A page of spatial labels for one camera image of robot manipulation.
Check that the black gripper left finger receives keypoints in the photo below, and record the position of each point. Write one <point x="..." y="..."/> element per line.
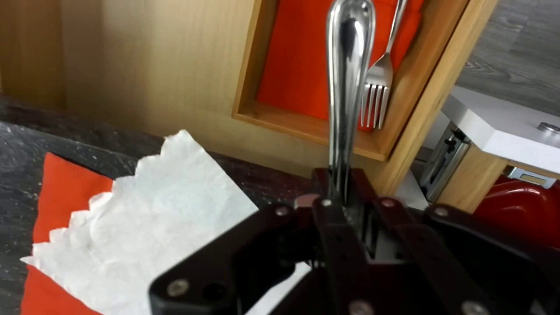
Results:
<point x="245" y="264"/>

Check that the silver metal knife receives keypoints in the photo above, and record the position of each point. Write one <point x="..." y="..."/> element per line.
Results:
<point x="349" y="76"/>

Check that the wooden segmented drawer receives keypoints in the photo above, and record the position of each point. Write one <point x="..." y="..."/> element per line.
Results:
<point x="163" y="64"/>

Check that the metal drawer slide rail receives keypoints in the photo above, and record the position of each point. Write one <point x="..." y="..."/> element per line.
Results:
<point x="443" y="164"/>

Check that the orange drawer liner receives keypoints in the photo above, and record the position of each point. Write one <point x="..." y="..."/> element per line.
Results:
<point x="298" y="59"/>

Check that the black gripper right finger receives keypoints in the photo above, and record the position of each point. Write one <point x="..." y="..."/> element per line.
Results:
<point x="455" y="264"/>

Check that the white fronted lower drawer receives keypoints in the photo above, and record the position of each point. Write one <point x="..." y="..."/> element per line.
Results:
<point x="508" y="134"/>

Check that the red bowl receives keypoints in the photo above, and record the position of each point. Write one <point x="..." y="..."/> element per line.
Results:
<point x="518" y="213"/>

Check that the white paper napkin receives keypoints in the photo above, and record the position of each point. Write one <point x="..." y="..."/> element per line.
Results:
<point x="151" y="222"/>

